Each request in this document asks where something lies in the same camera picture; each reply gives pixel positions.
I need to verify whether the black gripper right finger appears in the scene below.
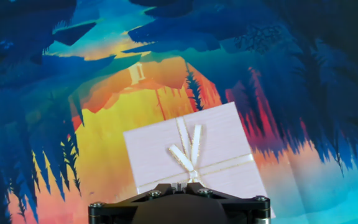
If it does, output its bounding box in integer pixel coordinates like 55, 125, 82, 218
180, 182, 272, 224

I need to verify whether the colourful forest print cloth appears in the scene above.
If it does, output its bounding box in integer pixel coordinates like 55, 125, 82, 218
0, 0, 358, 224

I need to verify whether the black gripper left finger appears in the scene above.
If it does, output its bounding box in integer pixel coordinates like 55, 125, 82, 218
88, 182, 180, 224

